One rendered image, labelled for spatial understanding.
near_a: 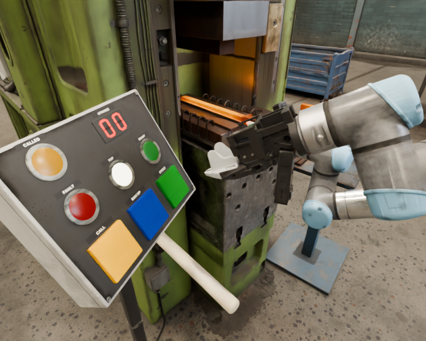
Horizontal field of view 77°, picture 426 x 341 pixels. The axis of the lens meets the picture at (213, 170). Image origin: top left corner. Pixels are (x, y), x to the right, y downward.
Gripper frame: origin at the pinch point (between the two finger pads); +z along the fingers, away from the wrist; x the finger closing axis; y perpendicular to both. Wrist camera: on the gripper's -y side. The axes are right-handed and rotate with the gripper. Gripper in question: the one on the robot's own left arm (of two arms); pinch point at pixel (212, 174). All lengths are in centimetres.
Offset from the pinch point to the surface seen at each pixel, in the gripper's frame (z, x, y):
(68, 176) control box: 11.2, 18.9, 14.4
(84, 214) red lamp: 10.8, 20.8, 8.2
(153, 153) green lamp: 10.8, 0.4, 8.8
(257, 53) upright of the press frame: 2, -73, 15
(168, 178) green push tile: 10.4, 0.7, 2.3
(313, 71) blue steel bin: 28, -416, -53
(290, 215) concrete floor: 40, -121, -99
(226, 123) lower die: 13.7, -43.3, 0.0
